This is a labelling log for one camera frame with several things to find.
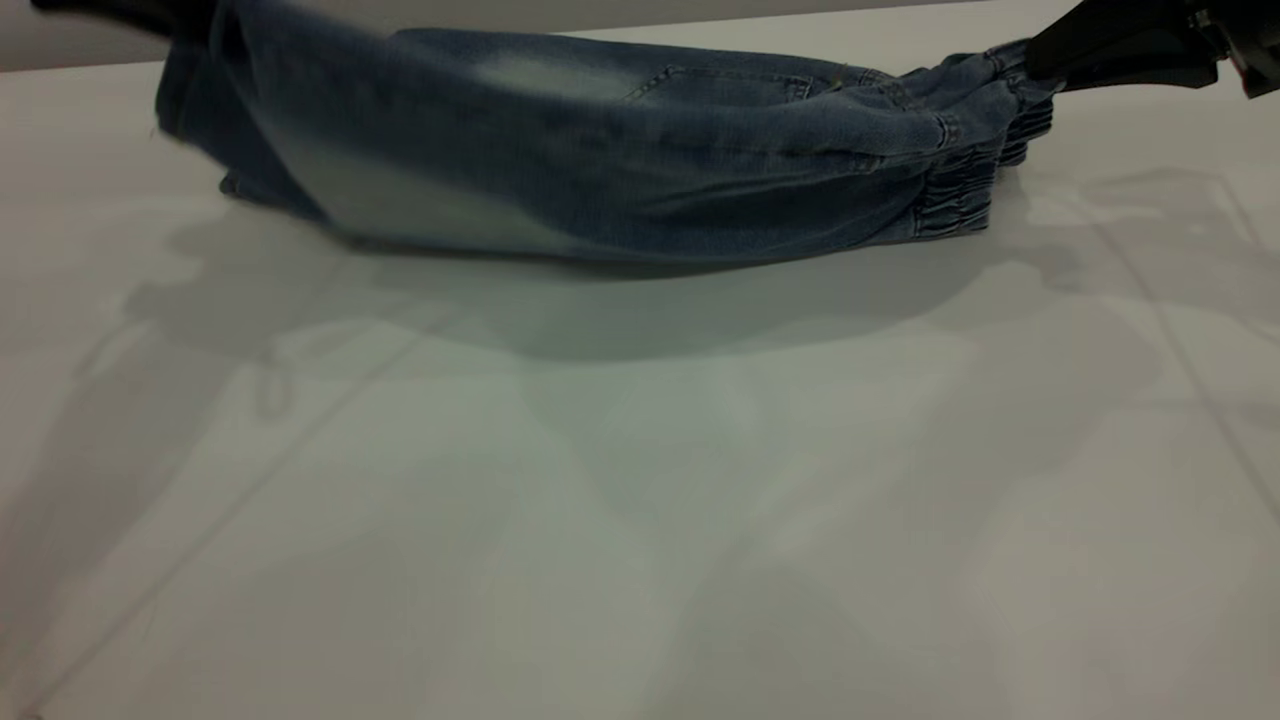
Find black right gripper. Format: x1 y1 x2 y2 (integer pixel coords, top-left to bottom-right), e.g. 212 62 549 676
1025 0 1280 96

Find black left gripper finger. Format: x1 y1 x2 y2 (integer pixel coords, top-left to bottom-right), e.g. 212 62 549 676
30 0 216 41

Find blue denim shorts with print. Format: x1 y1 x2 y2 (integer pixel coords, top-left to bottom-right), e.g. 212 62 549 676
155 0 1061 269

